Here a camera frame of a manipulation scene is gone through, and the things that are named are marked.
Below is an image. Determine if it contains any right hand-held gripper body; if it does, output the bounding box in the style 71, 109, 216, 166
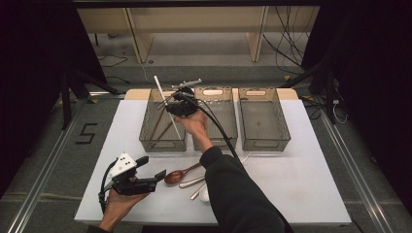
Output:
165, 78, 203, 118

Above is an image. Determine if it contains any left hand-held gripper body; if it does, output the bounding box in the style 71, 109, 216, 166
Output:
108, 152, 160, 196

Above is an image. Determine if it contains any brown wooden spoon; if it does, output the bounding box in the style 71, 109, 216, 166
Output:
163, 162, 202, 185

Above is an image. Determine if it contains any grey translucent plastic bin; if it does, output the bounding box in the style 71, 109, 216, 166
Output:
191, 85, 239, 151
139, 87, 189, 153
237, 86, 292, 152

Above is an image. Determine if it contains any metal knife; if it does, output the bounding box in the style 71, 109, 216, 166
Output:
178, 175, 207, 189

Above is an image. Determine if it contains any metal fork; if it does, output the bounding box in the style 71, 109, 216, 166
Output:
189, 183, 207, 201

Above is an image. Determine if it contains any white ceramic spoon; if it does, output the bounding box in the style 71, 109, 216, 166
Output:
198, 185, 211, 203

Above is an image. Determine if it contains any person's left hand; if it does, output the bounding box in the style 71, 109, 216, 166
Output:
98, 188, 152, 231

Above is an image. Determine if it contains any person's right hand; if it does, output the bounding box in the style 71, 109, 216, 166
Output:
176, 110, 214, 153

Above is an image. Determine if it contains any beige wooden desk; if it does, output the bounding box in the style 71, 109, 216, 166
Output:
77, 6, 322, 64

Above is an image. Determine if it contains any black metal stand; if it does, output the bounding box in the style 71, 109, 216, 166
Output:
59, 69, 120, 130
280, 61, 338, 125

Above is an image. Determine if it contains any black curtain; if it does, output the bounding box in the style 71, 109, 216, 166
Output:
302, 0, 412, 215
0, 0, 108, 198

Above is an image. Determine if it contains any white floor cable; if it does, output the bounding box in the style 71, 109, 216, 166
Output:
139, 61, 176, 89

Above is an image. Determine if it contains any left hand-held gripper cable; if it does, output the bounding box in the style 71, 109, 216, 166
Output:
97, 158, 118, 215

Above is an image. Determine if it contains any hand-held gripper cable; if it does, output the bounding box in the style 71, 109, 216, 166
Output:
97, 158, 118, 215
176, 91, 243, 164

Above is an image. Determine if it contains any right hand-held gripper cable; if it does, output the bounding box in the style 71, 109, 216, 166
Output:
176, 91, 243, 164

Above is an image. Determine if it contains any black floor cable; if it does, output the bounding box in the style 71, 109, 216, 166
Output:
98, 53, 130, 85

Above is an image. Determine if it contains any metal floor rail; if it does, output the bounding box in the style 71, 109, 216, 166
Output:
319, 110, 395, 233
6, 106, 86, 233

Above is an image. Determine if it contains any bundle of black cables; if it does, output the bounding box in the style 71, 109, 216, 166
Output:
261, 6, 312, 76

